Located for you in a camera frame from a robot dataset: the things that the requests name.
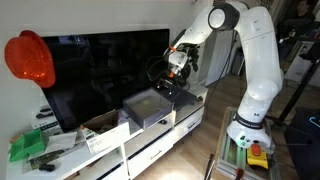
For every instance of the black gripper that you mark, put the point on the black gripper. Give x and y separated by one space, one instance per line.
181 62

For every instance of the grey box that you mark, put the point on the grey box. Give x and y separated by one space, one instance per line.
147 107

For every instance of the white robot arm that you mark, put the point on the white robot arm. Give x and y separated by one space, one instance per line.
263 73

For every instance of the white cardboard box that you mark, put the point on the white cardboard box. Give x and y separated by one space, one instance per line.
104 131

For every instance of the yellow emergency stop box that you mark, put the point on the yellow emergency stop box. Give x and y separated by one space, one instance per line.
257 156

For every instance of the white product box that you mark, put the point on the white product box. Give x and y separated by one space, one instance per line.
46 121

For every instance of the black flat screen television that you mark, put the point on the black flat screen television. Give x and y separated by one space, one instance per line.
96 71

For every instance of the white tv cabinet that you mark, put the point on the white tv cabinet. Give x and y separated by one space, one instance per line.
126 159

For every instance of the white paper sheet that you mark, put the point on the white paper sheet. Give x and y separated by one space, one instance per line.
57 142

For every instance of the green plastic tray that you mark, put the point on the green plastic tray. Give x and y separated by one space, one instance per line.
28 144

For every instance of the small black object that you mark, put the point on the small black object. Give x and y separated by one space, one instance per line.
47 167

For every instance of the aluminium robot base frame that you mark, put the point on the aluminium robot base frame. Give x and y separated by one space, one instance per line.
229 157

